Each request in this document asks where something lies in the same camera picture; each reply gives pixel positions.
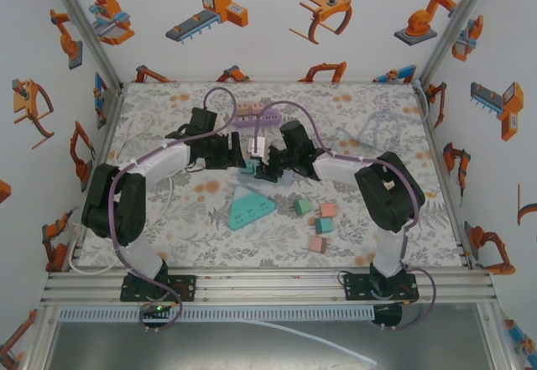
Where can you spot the circuit board with green light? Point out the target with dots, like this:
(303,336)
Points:
(156,310)

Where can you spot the metal sheet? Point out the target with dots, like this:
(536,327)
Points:
(210,349)

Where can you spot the blue-grey power strip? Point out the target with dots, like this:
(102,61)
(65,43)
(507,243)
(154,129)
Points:
(285,181)

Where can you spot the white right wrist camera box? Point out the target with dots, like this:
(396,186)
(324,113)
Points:
(257,147)

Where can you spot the dusty pink plug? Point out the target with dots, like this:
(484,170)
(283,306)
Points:
(256,108)
(243,108)

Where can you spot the aluminium lower rail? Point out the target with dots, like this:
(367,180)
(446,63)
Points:
(497,340)
(40,340)

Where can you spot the purple power strip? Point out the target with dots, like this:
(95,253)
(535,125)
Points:
(245,121)

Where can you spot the salmon plug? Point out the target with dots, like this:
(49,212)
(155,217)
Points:
(327,210)

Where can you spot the aluminium side rail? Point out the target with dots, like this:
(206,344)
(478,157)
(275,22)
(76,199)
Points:
(107,135)
(431,126)

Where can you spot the light pink plug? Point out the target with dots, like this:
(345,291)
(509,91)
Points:
(317,244)

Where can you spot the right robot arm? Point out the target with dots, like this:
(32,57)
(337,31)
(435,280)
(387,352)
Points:
(377,206)

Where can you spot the green plug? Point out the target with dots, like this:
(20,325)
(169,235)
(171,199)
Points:
(302,206)

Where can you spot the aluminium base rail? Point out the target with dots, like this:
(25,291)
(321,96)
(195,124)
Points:
(268,290)

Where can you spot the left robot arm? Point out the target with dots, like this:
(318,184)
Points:
(130,215)

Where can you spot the black connector box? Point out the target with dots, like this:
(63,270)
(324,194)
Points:
(388,315)

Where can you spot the aluminium corner post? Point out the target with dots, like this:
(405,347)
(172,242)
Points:
(84,22)
(456,22)

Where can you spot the teal triangular power strip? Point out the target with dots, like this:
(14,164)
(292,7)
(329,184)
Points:
(251,212)

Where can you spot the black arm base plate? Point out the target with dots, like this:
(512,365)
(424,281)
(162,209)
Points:
(186,288)
(354,288)

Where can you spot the floral table mat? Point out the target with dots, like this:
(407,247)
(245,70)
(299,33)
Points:
(268,252)

